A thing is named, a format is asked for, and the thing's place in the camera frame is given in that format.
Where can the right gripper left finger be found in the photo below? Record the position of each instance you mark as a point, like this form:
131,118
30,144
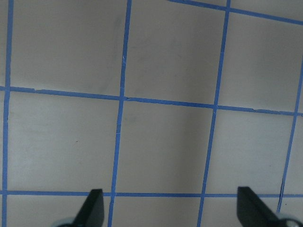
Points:
91,214

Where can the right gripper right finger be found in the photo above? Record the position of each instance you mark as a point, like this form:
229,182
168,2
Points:
253,212

